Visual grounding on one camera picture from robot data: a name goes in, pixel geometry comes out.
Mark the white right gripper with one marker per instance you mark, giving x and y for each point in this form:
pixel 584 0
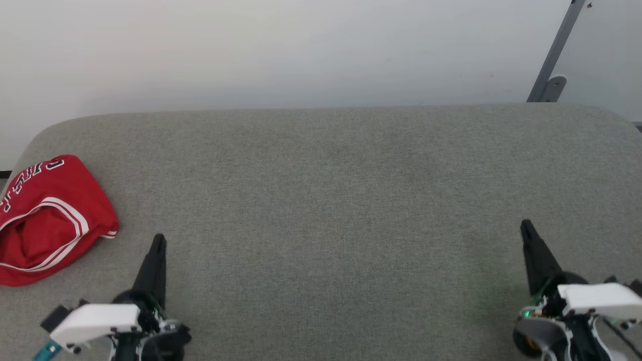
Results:
pixel 597 301

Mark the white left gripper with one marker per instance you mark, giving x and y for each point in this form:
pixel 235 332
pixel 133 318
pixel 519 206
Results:
pixel 100 323

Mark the red white jersey shirt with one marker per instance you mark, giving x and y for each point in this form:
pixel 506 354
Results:
pixel 50 225

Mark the grey fabric sofa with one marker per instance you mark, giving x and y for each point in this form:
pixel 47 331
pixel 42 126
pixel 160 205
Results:
pixel 326 200

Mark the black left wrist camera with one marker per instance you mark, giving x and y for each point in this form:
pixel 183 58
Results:
pixel 55 317

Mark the grey metal pole with bracket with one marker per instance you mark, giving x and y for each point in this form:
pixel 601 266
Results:
pixel 555 50

